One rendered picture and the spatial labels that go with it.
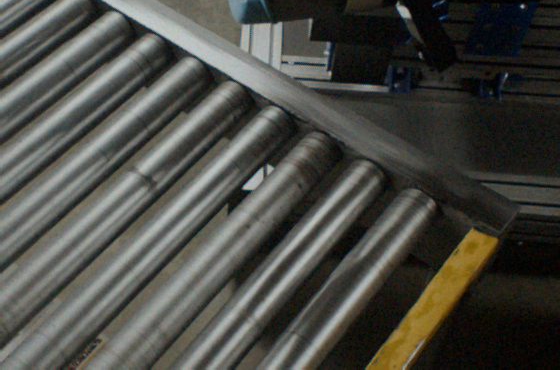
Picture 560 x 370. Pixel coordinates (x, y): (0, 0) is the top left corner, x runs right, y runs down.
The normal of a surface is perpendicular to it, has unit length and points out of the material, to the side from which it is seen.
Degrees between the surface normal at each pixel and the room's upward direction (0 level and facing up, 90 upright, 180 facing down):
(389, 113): 0
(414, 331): 0
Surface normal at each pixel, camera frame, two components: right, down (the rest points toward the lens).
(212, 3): 0.03, -0.63
